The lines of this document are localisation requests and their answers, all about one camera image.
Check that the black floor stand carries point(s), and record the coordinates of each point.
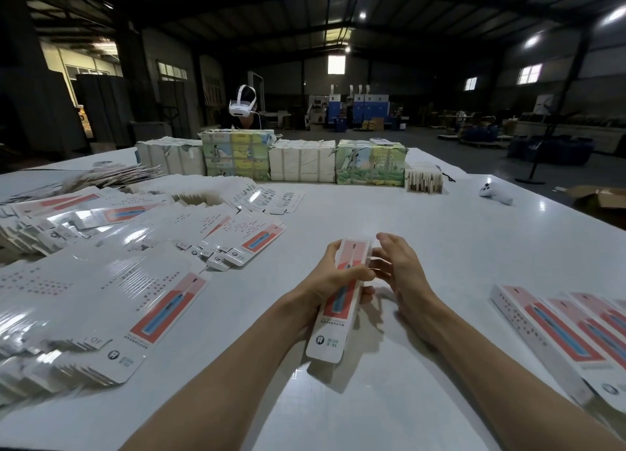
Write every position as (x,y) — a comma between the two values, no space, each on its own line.
(553,143)

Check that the blue bins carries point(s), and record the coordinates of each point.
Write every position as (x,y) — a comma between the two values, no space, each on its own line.
(551,151)

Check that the dark grey cabinet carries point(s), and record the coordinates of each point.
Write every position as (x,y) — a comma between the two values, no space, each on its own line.
(106,109)

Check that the pile of carton blanks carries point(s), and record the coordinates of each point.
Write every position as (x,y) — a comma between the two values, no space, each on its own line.
(98,280)

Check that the white headset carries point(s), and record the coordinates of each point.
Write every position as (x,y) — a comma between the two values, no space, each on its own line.
(243,102)

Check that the green yellow carton bundle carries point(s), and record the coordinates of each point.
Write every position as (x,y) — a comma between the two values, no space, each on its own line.
(238,155)

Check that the small white object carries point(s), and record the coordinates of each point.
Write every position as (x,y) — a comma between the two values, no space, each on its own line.
(496,193)

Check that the blue machine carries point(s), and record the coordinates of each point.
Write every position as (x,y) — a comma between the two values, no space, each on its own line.
(370,110)

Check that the small wall window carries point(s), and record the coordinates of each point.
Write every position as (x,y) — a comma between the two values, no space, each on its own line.
(470,84)

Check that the person's left forearm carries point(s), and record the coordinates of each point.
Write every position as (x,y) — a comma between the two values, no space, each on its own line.
(220,392)

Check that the square bright window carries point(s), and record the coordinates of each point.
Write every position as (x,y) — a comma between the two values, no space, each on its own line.
(336,64)

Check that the pile of grey flat sheets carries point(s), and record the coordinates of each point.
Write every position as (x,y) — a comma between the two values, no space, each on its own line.
(83,180)

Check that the open cardboard box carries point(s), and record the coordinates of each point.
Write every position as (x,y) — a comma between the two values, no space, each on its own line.
(602,203)

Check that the double wall window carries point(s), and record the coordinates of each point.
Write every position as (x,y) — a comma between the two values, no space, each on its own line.
(529,74)

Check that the person's right forearm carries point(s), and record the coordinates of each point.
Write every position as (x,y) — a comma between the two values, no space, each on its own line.
(523,387)

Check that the person's right hand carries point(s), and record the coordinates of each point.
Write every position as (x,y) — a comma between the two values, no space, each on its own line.
(406,280)

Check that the green printed carton bundle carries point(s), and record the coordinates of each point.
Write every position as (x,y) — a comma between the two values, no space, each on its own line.
(371,163)

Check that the person's left hand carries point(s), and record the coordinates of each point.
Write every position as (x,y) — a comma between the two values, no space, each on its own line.
(323,289)

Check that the row of white cartons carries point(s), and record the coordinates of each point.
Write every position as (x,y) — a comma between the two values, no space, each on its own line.
(303,161)
(171,157)

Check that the grey crate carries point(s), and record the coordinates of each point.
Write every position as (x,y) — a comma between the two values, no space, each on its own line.
(152,131)

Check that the red white carton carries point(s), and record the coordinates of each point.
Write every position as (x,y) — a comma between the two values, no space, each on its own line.
(333,336)

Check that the small black tool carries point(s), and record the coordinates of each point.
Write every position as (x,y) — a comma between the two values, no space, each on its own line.
(446,174)

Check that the small beige card stack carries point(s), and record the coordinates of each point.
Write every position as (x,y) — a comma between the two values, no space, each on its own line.
(424,180)

